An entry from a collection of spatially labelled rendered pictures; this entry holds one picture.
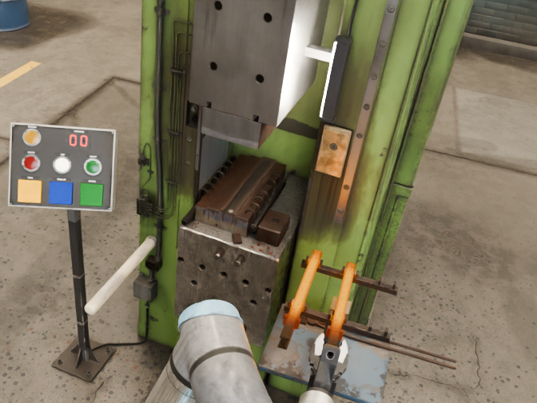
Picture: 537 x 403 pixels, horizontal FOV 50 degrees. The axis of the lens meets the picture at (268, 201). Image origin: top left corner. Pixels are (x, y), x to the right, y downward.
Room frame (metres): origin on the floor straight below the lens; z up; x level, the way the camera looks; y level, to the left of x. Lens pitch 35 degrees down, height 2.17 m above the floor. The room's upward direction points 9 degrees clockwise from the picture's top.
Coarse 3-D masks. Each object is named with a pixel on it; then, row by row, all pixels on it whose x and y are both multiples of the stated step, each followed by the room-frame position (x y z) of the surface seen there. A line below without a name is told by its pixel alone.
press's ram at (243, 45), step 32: (224, 0) 1.62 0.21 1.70; (256, 0) 1.59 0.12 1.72; (288, 0) 1.57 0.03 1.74; (320, 0) 1.84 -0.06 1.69; (224, 32) 1.62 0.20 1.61; (256, 32) 1.59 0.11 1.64; (288, 32) 1.57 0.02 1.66; (320, 32) 1.92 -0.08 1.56; (192, 64) 1.64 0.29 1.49; (224, 64) 1.61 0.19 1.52; (256, 64) 1.59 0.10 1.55; (288, 64) 1.59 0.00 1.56; (192, 96) 1.64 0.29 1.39; (224, 96) 1.61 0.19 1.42; (256, 96) 1.58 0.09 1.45; (288, 96) 1.65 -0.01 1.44
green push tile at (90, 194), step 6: (84, 186) 1.56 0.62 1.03; (90, 186) 1.56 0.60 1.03; (96, 186) 1.57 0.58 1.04; (102, 186) 1.57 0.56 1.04; (84, 192) 1.55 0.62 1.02; (90, 192) 1.56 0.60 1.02; (96, 192) 1.56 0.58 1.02; (102, 192) 1.56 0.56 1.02; (84, 198) 1.54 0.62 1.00; (90, 198) 1.54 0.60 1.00; (96, 198) 1.55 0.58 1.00; (102, 198) 1.56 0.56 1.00; (84, 204) 1.53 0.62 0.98; (90, 204) 1.54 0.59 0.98; (96, 204) 1.54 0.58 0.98; (102, 204) 1.55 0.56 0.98
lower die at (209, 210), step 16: (240, 160) 1.98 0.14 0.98; (256, 160) 1.99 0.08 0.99; (272, 160) 1.99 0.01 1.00; (240, 176) 1.85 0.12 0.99; (272, 176) 1.88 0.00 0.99; (224, 192) 1.72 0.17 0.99; (256, 192) 1.75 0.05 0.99; (208, 208) 1.62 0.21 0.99; (224, 208) 1.61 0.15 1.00; (240, 208) 1.63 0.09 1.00; (256, 208) 1.65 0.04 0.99; (208, 224) 1.61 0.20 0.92; (224, 224) 1.60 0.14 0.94; (240, 224) 1.58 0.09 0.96
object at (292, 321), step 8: (312, 256) 1.44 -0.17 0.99; (320, 256) 1.44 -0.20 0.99; (312, 264) 1.40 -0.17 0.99; (304, 272) 1.35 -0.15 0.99; (312, 272) 1.36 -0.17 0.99; (304, 280) 1.32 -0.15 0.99; (304, 288) 1.28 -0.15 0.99; (296, 296) 1.24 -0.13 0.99; (304, 296) 1.25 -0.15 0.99; (296, 304) 1.21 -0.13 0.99; (296, 312) 1.18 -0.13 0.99; (288, 320) 1.13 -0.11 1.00; (296, 320) 1.14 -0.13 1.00; (288, 328) 1.10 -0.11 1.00; (296, 328) 1.14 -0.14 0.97; (280, 336) 1.07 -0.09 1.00; (288, 336) 1.07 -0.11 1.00; (280, 344) 1.06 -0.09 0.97
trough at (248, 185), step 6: (264, 162) 1.98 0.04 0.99; (270, 162) 1.98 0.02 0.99; (258, 168) 1.93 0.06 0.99; (264, 168) 1.94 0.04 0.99; (252, 174) 1.86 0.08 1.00; (258, 174) 1.89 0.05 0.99; (252, 180) 1.84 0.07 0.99; (246, 186) 1.79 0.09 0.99; (252, 186) 1.80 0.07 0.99; (240, 192) 1.74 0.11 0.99; (246, 192) 1.75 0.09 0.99; (234, 198) 1.69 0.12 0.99; (240, 198) 1.70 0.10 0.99; (234, 204) 1.66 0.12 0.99; (234, 210) 1.63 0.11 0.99
